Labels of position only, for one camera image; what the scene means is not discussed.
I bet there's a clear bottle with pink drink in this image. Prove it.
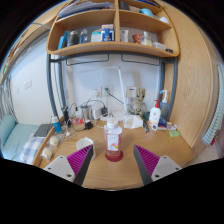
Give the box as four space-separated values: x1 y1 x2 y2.
103 117 123 160

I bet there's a dark laptop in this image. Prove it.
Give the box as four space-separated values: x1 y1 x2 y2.
33 123 54 138

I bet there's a white desk lamp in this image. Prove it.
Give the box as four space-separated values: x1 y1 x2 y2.
68 65 129 116

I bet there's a grey metal frame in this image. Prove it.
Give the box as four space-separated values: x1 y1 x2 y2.
45 51 179 121

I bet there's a flat round red coaster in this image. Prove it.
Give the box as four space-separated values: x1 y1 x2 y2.
104 149 124 163

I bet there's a bed with plaid blanket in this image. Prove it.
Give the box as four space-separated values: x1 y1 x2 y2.
0 114 54 166

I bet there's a white power adapter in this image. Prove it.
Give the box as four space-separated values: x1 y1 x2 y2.
91 106 103 120

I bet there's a small green block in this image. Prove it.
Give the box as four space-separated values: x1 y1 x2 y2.
168 130 182 138

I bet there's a blue spray bottle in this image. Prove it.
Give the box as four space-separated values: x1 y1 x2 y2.
159 89 169 121

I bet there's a white wall switch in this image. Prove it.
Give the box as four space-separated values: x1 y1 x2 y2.
23 79 33 90

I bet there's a teal pillow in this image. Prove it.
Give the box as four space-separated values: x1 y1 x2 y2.
0 114 17 148

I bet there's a white cup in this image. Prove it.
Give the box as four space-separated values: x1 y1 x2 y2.
75 136 97 160

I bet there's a white pump bottle red top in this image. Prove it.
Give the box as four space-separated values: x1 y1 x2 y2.
148 99 162 132

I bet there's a black charger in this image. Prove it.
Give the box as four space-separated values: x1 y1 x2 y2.
83 119 94 131

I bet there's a wooden shelf unit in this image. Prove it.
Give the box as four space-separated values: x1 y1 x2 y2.
45 0 181 58

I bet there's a tree figure toy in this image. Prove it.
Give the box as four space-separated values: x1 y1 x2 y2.
131 88 147 116

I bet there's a blue tube with white cap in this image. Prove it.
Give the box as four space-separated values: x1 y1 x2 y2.
51 115 63 134

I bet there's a wrapped round bun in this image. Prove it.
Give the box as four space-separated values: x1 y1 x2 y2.
39 146 54 162
47 134 62 148

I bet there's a white wall outlet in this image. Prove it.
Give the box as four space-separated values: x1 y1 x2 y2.
91 85 103 98

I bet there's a wooden upper bunk frame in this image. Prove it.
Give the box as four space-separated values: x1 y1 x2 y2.
0 22 51 84

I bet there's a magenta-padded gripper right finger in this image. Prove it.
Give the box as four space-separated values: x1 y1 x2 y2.
133 144 183 186

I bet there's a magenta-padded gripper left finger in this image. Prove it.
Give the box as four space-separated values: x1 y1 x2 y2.
43 144 95 187

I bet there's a white tissue pack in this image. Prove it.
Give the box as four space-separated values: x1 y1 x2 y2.
123 114 144 130

